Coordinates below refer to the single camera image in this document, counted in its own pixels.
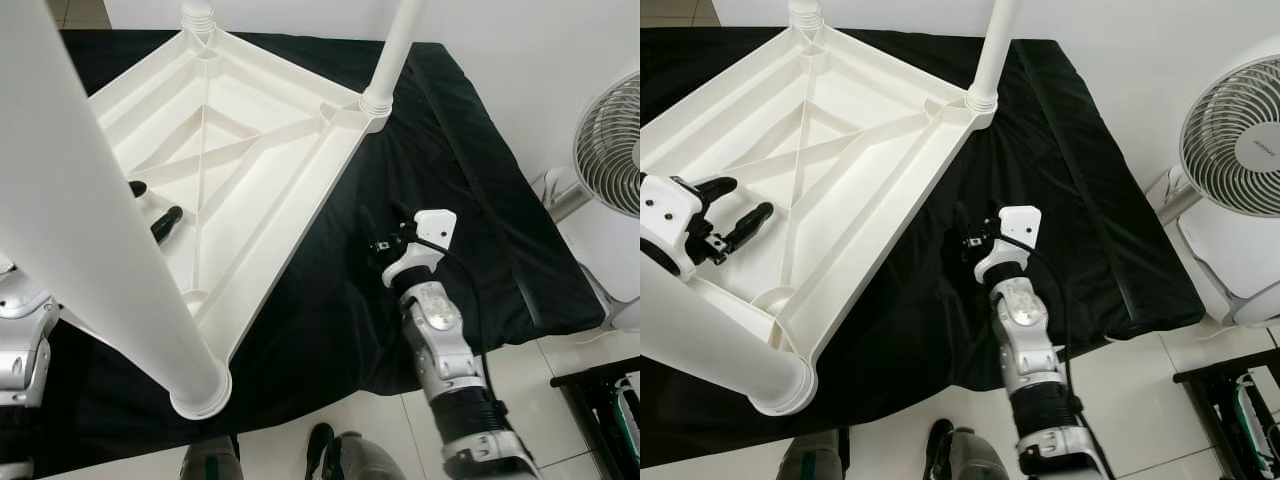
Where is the white plastic ribbed tabletop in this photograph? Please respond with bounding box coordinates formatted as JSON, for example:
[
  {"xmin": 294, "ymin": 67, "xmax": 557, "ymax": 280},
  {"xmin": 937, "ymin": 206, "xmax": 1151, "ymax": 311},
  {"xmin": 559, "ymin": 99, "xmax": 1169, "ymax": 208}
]
[
  {"xmin": 88, "ymin": 25, "xmax": 393, "ymax": 366},
  {"xmin": 640, "ymin": 22, "xmax": 999, "ymax": 361}
]

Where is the white domed appliance grey band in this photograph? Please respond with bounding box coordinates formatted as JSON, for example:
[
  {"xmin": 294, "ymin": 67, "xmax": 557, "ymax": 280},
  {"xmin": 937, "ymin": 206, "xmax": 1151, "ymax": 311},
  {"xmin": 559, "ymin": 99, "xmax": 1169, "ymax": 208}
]
[
  {"xmin": 1175, "ymin": 205, "xmax": 1280, "ymax": 329},
  {"xmin": 575, "ymin": 205, "xmax": 641, "ymax": 333}
]

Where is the black floor stand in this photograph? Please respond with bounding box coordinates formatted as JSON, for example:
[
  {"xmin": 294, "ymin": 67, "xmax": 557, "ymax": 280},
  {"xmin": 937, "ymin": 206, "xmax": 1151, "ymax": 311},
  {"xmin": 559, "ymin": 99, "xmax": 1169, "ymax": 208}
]
[
  {"xmin": 550, "ymin": 355, "xmax": 641, "ymax": 480},
  {"xmin": 1172, "ymin": 345, "xmax": 1280, "ymax": 480}
]

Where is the white green boxy device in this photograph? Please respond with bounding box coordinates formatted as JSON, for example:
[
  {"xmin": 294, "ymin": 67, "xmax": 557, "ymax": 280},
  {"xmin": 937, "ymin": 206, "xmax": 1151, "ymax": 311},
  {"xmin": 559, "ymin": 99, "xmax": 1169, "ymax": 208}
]
[
  {"xmin": 1232, "ymin": 370, "xmax": 1280, "ymax": 466},
  {"xmin": 610, "ymin": 375, "xmax": 641, "ymax": 471}
]

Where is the grey robot right foot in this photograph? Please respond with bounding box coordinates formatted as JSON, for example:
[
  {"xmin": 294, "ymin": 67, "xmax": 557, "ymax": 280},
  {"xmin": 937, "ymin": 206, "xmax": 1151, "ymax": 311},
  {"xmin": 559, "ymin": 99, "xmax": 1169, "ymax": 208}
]
[
  {"xmin": 925, "ymin": 418, "xmax": 1011, "ymax": 480},
  {"xmin": 305, "ymin": 423, "xmax": 406, "ymax": 480}
]

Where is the grey robot foot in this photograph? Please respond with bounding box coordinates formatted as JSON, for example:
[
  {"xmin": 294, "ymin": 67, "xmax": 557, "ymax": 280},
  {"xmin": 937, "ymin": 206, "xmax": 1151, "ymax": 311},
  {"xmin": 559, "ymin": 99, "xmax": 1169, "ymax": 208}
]
[
  {"xmin": 778, "ymin": 430, "xmax": 851, "ymax": 480},
  {"xmin": 180, "ymin": 435, "xmax": 241, "ymax": 480},
  {"xmin": 925, "ymin": 418, "xmax": 1011, "ymax": 480},
  {"xmin": 305, "ymin": 423, "xmax": 406, "ymax": 480}
]

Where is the grey robot left foot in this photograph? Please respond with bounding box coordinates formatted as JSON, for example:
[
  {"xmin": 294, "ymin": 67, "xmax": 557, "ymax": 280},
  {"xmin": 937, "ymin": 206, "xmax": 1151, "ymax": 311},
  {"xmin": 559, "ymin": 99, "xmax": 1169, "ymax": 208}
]
[
  {"xmin": 778, "ymin": 430, "xmax": 851, "ymax": 480},
  {"xmin": 180, "ymin": 435, "xmax": 241, "ymax": 480}
]

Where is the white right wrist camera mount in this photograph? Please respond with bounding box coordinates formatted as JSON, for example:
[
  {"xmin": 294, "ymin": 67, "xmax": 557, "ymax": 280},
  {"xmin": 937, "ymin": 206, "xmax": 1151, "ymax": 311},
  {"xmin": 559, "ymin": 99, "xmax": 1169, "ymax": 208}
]
[
  {"xmin": 973, "ymin": 205, "xmax": 1043, "ymax": 284},
  {"xmin": 380, "ymin": 208, "xmax": 458, "ymax": 289}
]

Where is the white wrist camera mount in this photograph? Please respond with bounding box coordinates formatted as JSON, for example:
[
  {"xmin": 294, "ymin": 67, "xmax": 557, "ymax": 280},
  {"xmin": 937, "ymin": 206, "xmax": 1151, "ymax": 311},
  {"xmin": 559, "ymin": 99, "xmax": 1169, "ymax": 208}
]
[
  {"xmin": 640, "ymin": 175, "xmax": 706, "ymax": 283},
  {"xmin": 380, "ymin": 208, "xmax": 458, "ymax": 289},
  {"xmin": 973, "ymin": 205, "xmax": 1043, "ymax": 284}
]

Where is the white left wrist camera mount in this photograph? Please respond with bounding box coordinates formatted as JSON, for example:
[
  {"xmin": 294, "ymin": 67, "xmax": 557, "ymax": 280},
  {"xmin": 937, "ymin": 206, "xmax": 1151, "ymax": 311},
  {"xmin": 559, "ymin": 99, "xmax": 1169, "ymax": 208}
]
[{"xmin": 640, "ymin": 175, "xmax": 706, "ymax": 283}]

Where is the white pedestal fan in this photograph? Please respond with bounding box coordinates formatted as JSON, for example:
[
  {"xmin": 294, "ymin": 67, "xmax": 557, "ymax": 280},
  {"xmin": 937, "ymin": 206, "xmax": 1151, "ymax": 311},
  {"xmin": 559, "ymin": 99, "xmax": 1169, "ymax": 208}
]
[
  {"xmin": 1150, "ymin": 35, "xmax": 1280, "ymax": 226},
  {"xmin": 545, "ymin": 70, "xmax": 641, "ymax": 223}
]

